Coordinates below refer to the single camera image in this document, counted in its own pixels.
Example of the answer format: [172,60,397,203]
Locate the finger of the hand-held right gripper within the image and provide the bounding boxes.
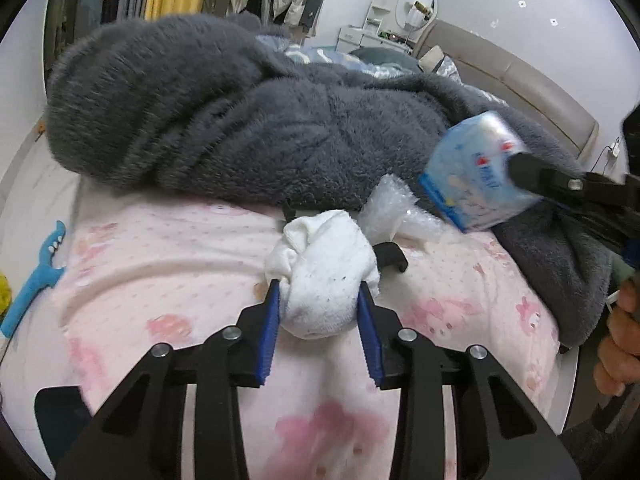
[506,151,626,207]

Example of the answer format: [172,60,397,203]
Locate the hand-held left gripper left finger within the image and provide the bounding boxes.
[57,280,281,480]

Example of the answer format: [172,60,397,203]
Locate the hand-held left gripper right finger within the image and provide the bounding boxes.
[356,285,583,480]

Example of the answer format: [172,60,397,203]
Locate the white cloth bundle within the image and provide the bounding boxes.
[264,210,382,338]

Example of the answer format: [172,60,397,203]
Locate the blue tissue packet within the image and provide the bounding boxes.
[419,111,538,233]

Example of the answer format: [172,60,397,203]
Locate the dark teal trash bin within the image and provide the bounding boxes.
[34,385,101,466]

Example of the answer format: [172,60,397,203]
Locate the person's right hand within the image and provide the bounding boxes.
[595,275,640,397]

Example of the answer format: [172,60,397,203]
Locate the black crumpled wrapper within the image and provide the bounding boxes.
[372,242,408,273]

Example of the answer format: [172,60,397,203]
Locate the beige padded headboard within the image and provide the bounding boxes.
[415,20,601,161]

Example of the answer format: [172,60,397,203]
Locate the pink printed blanket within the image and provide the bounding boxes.
[50,185,563,480]

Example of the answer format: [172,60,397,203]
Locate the clear bubble wrap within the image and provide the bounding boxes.
[357,174,451,241]

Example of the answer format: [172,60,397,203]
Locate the small beige pillow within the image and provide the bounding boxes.
[419,45,446,73]

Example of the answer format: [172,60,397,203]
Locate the dark blue pillow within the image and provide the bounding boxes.
[352,46,421,68]

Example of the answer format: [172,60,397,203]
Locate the dark grey fleece garment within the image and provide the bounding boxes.
[557,405,616,480]

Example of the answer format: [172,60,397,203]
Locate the round white mirror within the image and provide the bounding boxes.
[395,0,438,31]

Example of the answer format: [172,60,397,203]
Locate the dark grey fleece blanket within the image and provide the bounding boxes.
[45,12,621,348]

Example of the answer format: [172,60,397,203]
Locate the blue fork-shaped toy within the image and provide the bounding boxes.
[0,220,68,338]

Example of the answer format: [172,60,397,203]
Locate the white vanity desk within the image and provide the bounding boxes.
[337,0,426,53]

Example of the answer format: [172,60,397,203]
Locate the white wall charger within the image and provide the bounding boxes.
[595,142,623,171]

